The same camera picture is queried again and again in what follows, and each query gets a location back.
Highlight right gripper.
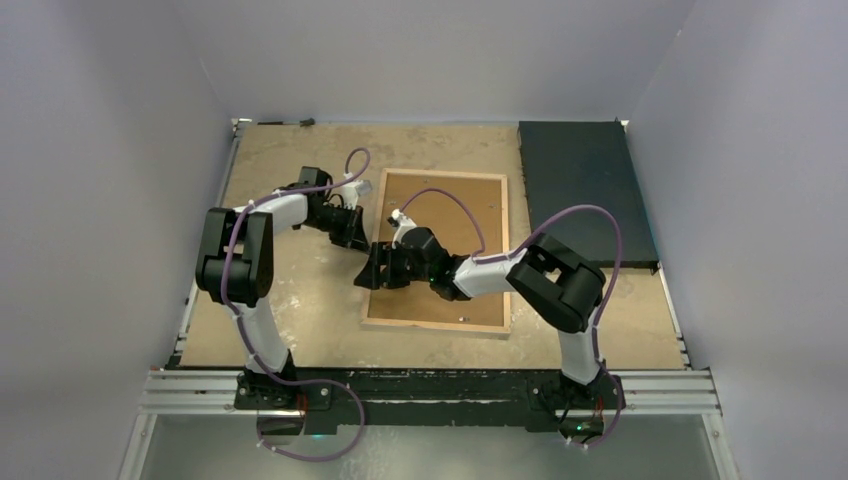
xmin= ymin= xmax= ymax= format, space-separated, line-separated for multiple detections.
xmin=355 ymin=243 xmax=434 ymax=292

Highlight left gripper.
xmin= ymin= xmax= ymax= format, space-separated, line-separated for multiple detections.
xmin=305 ymin=203 xmax=371 ymax=254

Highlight picture frame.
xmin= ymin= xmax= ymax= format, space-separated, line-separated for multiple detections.
xmin=360 ymin=167 xmax=512 ymax=335

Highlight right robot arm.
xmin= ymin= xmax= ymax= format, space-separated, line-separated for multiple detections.
xmin=353 ymin=227 xmax=617 ymax=407

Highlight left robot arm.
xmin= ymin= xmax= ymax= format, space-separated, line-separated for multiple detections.
xmin=195 ymin=167 xmax=372 ymax=409

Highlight black mounting plate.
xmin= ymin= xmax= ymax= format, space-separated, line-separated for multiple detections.
xmin=234 ymin=366 xmax=626 ymax=436

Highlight black foam mat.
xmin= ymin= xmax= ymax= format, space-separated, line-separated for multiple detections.
xmin=517 ymin=119 xmax=660 ymax=270

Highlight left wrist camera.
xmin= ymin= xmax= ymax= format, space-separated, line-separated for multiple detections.
xmin=338 ymin=180 xmax=372 ymax=210

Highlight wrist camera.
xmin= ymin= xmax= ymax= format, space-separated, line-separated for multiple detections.
xmin=387 ymin=209 xmax=417 ymax=246
xmin=338 ymin=180 xmax=372 ymax=210

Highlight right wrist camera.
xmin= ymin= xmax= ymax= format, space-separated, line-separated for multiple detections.
xmin=387 ymin=209 xmax=417 ymax=246

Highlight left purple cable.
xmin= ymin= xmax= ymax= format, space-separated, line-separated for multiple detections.
xmin=219 ymin=146 xmax=367 ymax=463

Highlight purple cable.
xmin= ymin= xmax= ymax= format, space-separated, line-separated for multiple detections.
xmin=219 ymin=146 xmax=367 ymax=463
xmin=394 ymin=188 xmax=625 ymax=452

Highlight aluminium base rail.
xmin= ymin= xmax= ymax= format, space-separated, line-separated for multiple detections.
xmin=137 ymin=370 xmax=721 ymax=415

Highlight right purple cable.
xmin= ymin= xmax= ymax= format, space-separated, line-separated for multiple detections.
xmin=394 ymin=188 xmax=625 ymax=452

